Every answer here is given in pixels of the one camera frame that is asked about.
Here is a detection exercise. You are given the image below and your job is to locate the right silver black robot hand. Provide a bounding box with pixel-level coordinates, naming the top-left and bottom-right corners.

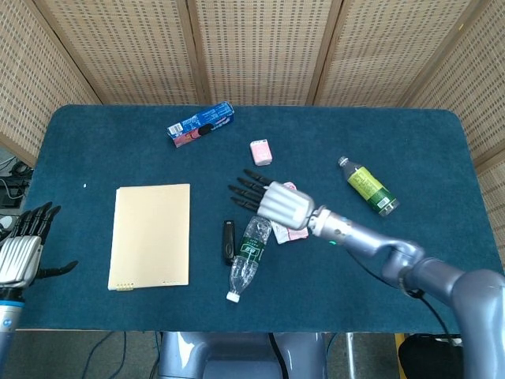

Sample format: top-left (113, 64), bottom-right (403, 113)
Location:
top-left (228, 168), bottom-right (317, 232)

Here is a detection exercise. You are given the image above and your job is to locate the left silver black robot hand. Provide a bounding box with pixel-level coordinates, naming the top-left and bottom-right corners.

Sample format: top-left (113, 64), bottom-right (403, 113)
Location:
top-left (0, 201), bottom-right (79, 291)

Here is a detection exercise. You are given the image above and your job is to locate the white pink wet wipes pack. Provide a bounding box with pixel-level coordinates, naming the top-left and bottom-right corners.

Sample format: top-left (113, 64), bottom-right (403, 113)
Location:
top-left (270, 180), bottom-right (311, 246)

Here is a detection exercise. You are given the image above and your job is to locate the small pink tissue pack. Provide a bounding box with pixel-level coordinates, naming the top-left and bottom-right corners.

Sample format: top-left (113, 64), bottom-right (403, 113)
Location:
top-left (249, 138), bottom-right (275, 167)

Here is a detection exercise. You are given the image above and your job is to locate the clear bottle dark green label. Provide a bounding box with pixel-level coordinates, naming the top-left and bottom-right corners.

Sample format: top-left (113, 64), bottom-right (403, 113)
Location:
top-left (226, 216), bottom-right (274, 304)

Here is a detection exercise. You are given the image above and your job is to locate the clear bottle yellow-green label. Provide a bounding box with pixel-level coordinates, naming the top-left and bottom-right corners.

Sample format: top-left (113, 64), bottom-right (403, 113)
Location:
top-left (337, 156), bottom-right (401, 218)

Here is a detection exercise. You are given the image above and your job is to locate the blue cookie box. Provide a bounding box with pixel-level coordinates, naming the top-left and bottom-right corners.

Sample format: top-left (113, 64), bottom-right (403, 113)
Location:
top-left (166, 100), bottom-right (237, 150)

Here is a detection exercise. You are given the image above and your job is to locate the beige spiral notebook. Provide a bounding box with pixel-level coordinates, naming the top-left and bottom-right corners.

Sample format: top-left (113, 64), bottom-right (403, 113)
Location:
top-left (107, 183), bottom-right (192, 293)

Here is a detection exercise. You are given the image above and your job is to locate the woven bamboo folding screen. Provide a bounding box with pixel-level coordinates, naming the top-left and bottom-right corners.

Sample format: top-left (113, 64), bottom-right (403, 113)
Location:
top-left (0, 0), bottom-right (505, 246)

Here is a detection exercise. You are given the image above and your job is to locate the grey robot torso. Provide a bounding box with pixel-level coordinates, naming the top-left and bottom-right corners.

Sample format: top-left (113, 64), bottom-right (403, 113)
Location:
top-left (157, 331), bottom-right (329, 379)

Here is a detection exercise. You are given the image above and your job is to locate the metal table leg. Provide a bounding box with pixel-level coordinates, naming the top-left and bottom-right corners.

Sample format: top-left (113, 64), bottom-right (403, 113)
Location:
top-left (346, 332), bottom-right (355, 379)

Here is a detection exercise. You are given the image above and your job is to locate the black bag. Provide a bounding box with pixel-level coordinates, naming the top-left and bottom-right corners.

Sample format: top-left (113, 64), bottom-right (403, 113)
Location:
top-left (397, 333), bottom-right (463, 379)

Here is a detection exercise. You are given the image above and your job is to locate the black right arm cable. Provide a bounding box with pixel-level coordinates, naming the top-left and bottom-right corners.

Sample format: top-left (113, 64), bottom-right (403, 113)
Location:
top-left (346, 252), bottom-right (463, 341)

